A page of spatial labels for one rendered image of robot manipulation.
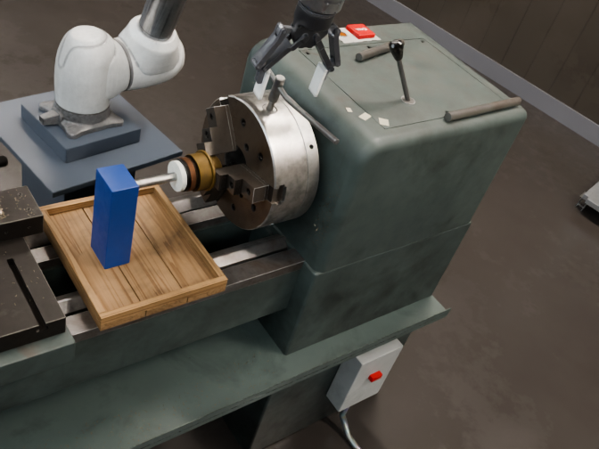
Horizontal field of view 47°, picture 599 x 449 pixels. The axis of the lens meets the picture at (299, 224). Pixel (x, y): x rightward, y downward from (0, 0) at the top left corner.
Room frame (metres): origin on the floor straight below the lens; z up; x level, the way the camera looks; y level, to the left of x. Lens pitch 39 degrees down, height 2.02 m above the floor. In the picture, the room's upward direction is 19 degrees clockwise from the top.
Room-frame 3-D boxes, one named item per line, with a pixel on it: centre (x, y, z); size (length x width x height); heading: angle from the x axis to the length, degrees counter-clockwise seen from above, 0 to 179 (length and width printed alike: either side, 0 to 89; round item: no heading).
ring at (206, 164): (1.21, 0.25, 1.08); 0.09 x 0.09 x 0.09; 47
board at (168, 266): (1.11, 0.35, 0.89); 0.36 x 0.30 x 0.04; 47
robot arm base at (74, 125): (1.63, 0.73, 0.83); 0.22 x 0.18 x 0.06; 147
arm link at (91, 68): (1.66, 0.71, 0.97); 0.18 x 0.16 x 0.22; 145
